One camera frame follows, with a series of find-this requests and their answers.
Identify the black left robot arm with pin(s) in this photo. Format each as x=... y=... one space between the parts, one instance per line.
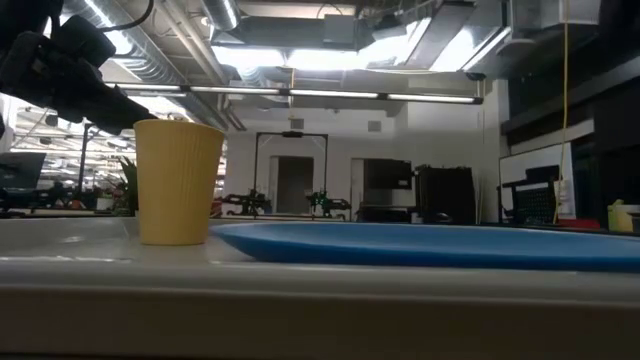
x=20 y=15

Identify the black cabinet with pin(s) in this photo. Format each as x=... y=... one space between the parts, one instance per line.
x=445 y=195

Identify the black cart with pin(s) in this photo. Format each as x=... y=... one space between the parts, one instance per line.
x=537 y=205

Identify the grey door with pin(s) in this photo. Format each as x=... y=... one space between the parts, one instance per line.
x=295 y=185

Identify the grey wall vent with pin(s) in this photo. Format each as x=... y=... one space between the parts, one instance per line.
x=297 y=124
x=374 y=126

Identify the silver ventilation duct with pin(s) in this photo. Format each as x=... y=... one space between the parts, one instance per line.
x=150 y=55

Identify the black background robot arm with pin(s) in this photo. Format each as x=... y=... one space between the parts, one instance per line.
x=330 y=204
x=247 y=204

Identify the whiteboard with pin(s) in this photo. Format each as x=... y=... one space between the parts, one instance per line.
x=515 y=167

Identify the black gantry frame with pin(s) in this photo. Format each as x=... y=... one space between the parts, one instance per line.
x=291 y=134

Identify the grey plastic tray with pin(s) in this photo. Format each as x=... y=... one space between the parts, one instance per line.
x=300 y=310

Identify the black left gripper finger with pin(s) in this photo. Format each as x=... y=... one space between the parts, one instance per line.
x=117 y=117

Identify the dark computer monitor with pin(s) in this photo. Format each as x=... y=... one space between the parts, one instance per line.
x=20 y=170

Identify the blue round plate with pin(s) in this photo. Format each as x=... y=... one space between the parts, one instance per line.
x=425 y=247

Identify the dark wall screen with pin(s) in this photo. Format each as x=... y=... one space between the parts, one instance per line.
x=387 y=174

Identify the long ceiling strip light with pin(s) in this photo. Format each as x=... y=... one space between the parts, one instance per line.
x=334 y=94
x=145 y=87
x=235 y=90
x=430 y=98

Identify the red flat object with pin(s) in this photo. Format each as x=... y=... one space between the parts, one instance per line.
x=580 y=223

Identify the yellow plastic bottle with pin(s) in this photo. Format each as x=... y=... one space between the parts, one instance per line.
x=619 y=220

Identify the green leafy vegetable toy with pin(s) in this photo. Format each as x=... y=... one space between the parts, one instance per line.
x=131 y=190

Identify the yellow ribbed cup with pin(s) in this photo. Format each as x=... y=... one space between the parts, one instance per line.
x=175 y=190

